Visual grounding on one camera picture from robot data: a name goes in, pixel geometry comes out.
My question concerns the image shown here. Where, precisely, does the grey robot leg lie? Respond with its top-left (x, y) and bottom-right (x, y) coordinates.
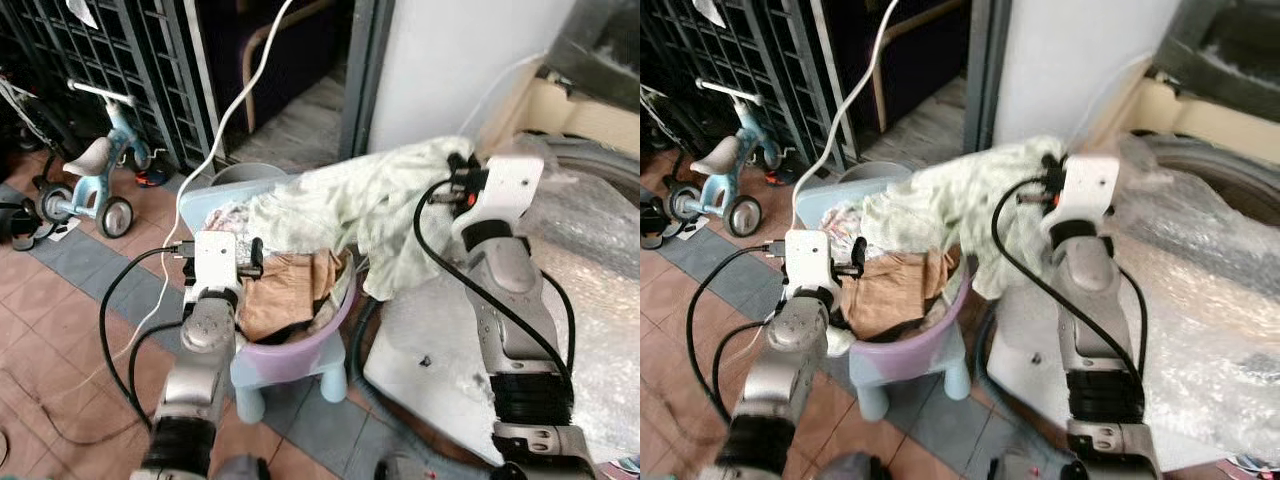
top-left (830, 455), bottom-right (881, 480)
top-left (215, 455), bottom-right (271, 480)
top-left (375, 455), bottom-right (441, 480)
top-left (985, 455), bottom-right (1051, 480)

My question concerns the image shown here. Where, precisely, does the brown cloth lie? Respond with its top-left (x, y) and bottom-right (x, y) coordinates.
top-left (240, 250), bottom-right (346, 343)
top-left (843, 250), bottom-right (956, 341)

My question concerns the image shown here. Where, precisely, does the white floral cloth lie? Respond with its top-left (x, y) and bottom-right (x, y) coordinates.
top-left (205, 198), bottom-right (263, 241)
top-left (825, 200), bottom-right (871, 241)

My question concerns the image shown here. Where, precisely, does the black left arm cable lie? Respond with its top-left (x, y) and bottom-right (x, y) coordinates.
top-left (686, 240), bottom-right (791, 426)
top-left (98, 240), bottom-right (201, 433)

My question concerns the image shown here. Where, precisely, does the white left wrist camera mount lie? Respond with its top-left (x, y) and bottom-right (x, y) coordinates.
top-left (785, 230), bottom-right (836, 293)
top-left (193, 230), bottom-right (242, 293)

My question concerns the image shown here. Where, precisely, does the dark metal door post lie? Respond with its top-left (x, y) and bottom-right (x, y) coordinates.
top-left (965, 0), bottom-right (1011, 156)
top-left (340, 0), bottom-right (396, 161)

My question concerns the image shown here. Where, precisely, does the grey washing machine lid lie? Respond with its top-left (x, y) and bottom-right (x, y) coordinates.
top-left (1150, 0), bottom-right (1280, 101)
top-left (540, 0), bottom-right (641, 113)

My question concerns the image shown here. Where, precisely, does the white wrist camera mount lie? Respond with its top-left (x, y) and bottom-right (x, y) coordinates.
top-left (462, 155), bottom-right (546, 241)
top-left (193, 230), bottom-right (242, 293)
top-left (785, 230), bottom-right (836, 293)
top-left (1050, 155), bottom-right (1121, 237)

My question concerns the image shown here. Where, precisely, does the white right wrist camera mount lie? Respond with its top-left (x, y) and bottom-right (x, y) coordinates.
top-left (462, 155), bottom-right (546, 241)
top-left (1050, 155), bottom-right (1121, 237)

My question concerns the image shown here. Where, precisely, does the black metal grid gate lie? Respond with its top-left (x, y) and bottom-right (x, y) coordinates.
top-left (640, 0), bottom-right (831, 171)
top-left (0, 0), bottom-right (206, 171)

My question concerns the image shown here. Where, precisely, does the blue children's tricycle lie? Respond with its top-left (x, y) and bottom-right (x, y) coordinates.
top-left (665, 80), bottom-right (791, 241)
top-left (35, 80), bottom-right (166, 241)

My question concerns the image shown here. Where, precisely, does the brown wooden chair frame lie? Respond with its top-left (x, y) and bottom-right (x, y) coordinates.
top-left (240, 0), bottom-right (336, 136)
top-left (870, 0), bottom-right (971, 131)

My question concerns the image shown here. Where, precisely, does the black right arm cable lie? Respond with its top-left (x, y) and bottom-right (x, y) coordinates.
top-left (990, 175), bottom-right (1151, 386)
top-left (413, 178), bottom-right (576, 396)

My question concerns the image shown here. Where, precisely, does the white washing machine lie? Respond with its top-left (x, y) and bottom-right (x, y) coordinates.
top-left (975, 75), bottom-right (1280, 471)
top-left (360, 75), bottom-right (641, 471)

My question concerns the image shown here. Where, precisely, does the light blue plastic stool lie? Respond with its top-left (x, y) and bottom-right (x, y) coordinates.
top-left (178, 175), bottom-right (351, 425)
top-left (795, 175), bottom-right (973, 421)

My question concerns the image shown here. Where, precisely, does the thick white cable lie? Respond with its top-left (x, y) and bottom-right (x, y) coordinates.
top-left (100, 0), bottom-right (298, 371)
top-left (735, 0), bottom-right (903, 361)

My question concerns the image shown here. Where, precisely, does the clear bubble wrap sheet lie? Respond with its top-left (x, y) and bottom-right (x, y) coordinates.
top-left (500, 135), bottom-right (641, 461)
top-left (1110, 135), bottom-right (1280, 461)

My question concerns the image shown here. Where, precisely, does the purple plastic basin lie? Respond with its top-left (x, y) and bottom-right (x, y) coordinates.
top-left (232, 250), bottom-right (361, 389)
top-left (840, 250), bottom-right (973, 383)

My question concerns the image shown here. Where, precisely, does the light green cloth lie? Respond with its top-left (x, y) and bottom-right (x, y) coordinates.
top-left (860, 135), bottom-right (1066, 301)
top-left (245, 135), bottom-right (479, 301)

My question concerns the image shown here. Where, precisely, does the grey plastic bucket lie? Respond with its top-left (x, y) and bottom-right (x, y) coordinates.
top-left (208, 163), bottom-right (296, 191)
top-left (835, 163), bottom-right (901, 187)

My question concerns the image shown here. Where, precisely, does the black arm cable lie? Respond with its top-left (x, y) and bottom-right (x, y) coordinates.
top-left (98, 240), bottom-right (201, 433)
top-left (990, 175), bottom-right (1151, 386)
top-left (413, 178), bottom-right (576, 396)
top-left (686, 240), bottom-right (791, 426)

